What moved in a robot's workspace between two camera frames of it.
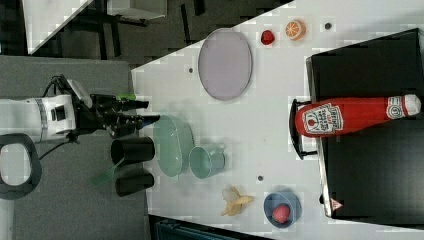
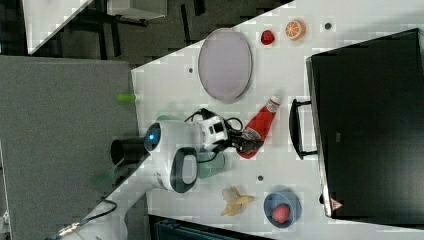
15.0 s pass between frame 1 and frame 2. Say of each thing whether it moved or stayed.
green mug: stayed
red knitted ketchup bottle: moved
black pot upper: stayed
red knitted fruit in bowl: stayed
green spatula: stayed
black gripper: moved
